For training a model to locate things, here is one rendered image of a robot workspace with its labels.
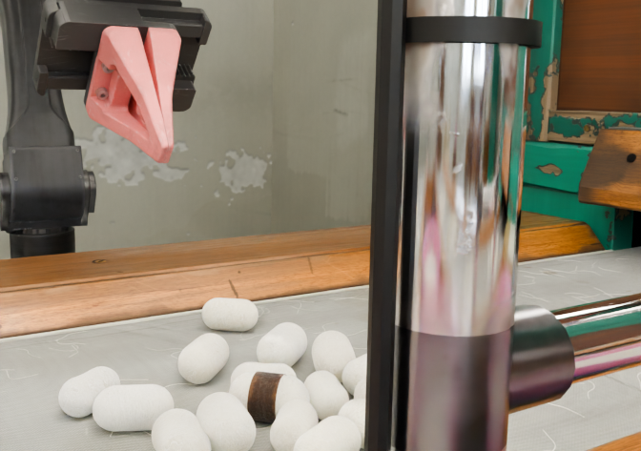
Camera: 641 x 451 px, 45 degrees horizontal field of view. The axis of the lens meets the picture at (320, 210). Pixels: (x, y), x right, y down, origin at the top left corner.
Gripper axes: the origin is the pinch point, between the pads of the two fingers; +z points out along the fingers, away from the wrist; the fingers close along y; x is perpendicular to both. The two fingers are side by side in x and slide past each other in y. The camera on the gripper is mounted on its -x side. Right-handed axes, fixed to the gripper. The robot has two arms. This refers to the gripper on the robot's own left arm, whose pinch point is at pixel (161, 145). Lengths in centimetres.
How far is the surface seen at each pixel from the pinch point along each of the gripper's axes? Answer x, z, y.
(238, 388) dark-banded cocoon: -0.5, 16.1, -1.3
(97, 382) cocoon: 2.3, 13.1, -6.5
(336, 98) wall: 103, -123, 119
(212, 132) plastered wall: 137, -145, 94
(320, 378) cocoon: -1.1, 16.8, 2.4
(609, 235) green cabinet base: 11.1, 2.7, 48.0
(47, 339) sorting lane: 11.2, 4.9, -6.0
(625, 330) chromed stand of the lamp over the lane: -20.3, 26.1, -2.9
